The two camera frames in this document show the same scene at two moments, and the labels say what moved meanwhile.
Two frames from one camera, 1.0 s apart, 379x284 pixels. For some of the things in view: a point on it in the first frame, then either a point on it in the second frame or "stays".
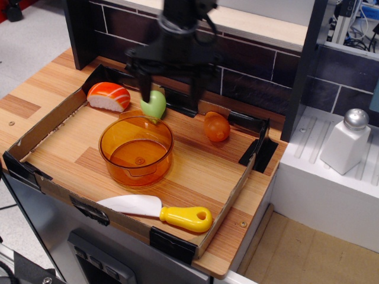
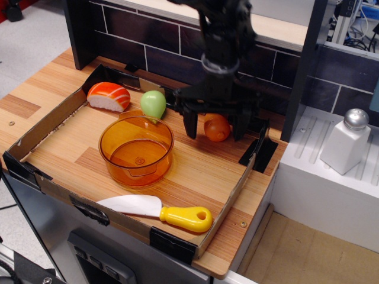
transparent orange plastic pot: [136, 149] stays
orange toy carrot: [217, 128] stays
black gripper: [191, 55] -> [225, 92]
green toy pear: [157, 105] stays
